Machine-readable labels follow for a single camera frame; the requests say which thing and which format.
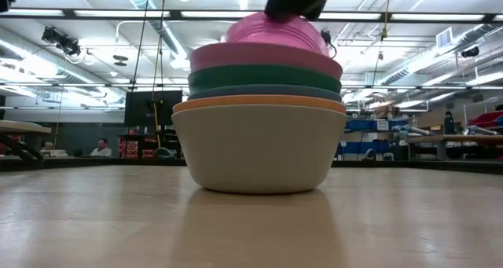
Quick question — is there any small pinkish-red translucent bowl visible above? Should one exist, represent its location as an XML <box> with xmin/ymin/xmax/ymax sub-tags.
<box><xmin>224</xmin><ymin>11</ymin><xmax>331</xmax><ymax>57</ymax></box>

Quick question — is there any pink bowl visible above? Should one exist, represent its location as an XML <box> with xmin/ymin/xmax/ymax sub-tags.
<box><xmin>189</xmin><ymin>42</ymin><xmax>343</xmax><ymax>80</ymax></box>

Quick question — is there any green bowl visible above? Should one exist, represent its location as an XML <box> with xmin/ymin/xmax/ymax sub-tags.
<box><xmin>187</xmin><ymin>64</ymin><xmax>343</xmax><ymax>96</ymax></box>

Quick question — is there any blue bowl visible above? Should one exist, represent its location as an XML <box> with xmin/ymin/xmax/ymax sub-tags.
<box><xmin>187</xmin><ymin>83</ymin><xmax>343</xmax><ymax>103</ymax></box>

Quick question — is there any orange bowl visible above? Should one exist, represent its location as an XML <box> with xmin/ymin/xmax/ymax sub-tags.
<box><xmin>171</xmin><ymin>94</ymin><xmax>347</xmax><ymax>115</ymax></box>

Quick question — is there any shelf with red boxes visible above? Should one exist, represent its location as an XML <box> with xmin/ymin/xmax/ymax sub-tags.
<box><xmin>119</xmin><ymin>133</ymin><xmax>159</xmax><ymax>160</ymax></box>

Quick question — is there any blue storage bin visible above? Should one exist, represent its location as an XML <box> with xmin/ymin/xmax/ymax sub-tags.
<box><xmin>344</xmin><ymin>119</ymin><xmax>402</xmax><ymax>132</ymax></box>

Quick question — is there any white ceiling vent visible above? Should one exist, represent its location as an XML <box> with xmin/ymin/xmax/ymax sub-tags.
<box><xmin>435</xmin><ymin>26</ymin><xmax>454</xmax><ymax>49</ymax></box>

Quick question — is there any pale grey bowl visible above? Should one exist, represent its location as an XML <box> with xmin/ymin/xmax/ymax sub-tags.
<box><xmin>171</xmin><ymin>105</ymin><xmax>347</xmax><ymax>195</ymax></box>

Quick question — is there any black ceiling device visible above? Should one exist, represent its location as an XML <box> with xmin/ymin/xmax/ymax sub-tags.
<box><xmin>460</xmin><ymin>46</ymin><xmax>481</xmax><ymax>59</ymax></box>

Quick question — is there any dark bottle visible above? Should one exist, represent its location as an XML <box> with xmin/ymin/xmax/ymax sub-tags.
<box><xmin>443</xmin><ymin>110</ymin><xmax>456</xmax><ymax>136</ymax></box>

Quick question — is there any wooden workbench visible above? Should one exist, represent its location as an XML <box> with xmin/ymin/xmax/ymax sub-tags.
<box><xmin>406</xmin><ymin>133</ymin><xmax>503</xmax><ymax>161</ymax></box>

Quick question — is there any red bin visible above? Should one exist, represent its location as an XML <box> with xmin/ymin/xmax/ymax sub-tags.
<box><xmin>469</xmin><ymin>109</ymin><xmax>503</xmax><ymax>128</ymax></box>

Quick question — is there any black ceiling light cluster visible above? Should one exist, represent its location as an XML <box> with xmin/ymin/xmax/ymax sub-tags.
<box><xmin>41</xmin><ymin>26</ymin><xmax>83</xmax><ymax>57</ymax></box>

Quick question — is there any person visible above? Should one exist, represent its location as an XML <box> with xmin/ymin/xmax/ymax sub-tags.
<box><xmin>90</xmin><ymin>138</ymin><xmax>113</xmax><ymax>158</ymax></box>

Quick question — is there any beige table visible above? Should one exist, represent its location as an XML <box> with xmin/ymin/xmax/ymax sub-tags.
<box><xmin>0</xmin><ymin>119</ymin><xmax>53</xmax><ymax>163</ymax></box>

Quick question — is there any hanging yellow cable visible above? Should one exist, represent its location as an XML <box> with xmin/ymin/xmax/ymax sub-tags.
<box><xmin>151</xmin><ymin>0</ymin><xmax>170</xmax><ymax>148</ymax></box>

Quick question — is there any hanging black cable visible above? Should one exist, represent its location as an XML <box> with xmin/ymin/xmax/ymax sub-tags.
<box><xmin>132</xmin><ymin>0</ymin><xmax>152</xmax><ymax>104</ymax></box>

